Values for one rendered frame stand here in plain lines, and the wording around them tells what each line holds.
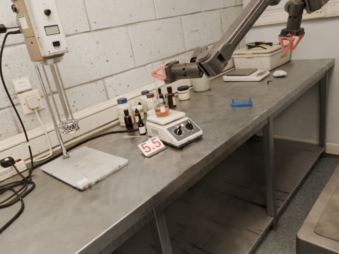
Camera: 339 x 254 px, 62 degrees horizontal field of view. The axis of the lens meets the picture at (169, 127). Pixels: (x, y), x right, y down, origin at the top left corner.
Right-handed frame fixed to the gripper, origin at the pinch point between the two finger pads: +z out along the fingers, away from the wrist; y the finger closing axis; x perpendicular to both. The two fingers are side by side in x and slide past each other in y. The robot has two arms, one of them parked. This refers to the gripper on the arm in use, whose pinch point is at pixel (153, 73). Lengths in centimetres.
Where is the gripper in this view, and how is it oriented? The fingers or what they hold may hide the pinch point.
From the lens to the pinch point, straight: 112.5
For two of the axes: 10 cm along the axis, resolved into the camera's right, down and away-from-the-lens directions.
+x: 1.6, 9.2, 3.5
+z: -8.9, -0.2, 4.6
